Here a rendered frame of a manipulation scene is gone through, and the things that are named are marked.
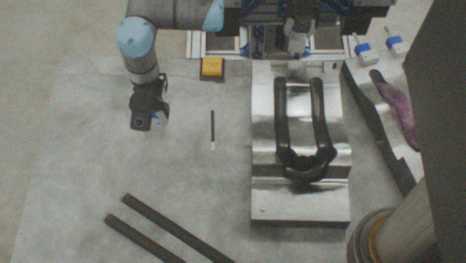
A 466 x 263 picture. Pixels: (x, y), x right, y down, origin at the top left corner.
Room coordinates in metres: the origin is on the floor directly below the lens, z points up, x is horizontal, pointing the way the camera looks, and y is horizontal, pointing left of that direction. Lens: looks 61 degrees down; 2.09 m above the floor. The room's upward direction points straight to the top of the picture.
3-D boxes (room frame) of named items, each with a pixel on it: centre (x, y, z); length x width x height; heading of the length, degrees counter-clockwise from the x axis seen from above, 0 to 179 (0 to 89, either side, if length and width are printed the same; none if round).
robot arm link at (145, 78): (0.69, 0.21, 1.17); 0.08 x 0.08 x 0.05
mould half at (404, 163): (0.76, -0.55, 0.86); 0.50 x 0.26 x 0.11; 16
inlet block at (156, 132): (0.71, 0.20, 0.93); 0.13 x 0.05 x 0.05; 171
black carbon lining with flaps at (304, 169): (0.70, -0.20, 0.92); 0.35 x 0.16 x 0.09; 179
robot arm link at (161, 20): (0.79, 0.18, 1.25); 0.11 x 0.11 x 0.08; 87
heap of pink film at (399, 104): (0.76, -0.54, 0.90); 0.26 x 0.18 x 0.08; 16
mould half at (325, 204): (0.68, -0.19, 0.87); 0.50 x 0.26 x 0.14; 179
